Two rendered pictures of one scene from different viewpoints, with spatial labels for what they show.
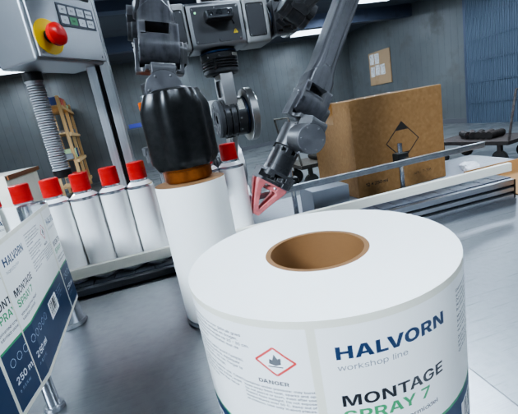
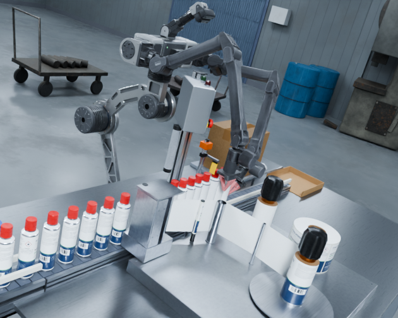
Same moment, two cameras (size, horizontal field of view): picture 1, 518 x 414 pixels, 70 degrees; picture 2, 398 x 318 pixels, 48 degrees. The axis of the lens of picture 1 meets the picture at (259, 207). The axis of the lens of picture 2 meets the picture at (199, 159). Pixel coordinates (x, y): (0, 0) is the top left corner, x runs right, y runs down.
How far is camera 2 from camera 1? 1.79 m
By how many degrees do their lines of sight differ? 42
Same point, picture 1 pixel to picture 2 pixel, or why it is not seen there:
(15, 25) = (202, 120)
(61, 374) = (237, 256)
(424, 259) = (335, 234)
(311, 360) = (330, 248)
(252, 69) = not seen: outside the picture
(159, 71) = (254, 158)
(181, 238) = (266, 219)
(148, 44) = (244, 141)
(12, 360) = (266, 250)
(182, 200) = (273, 209)
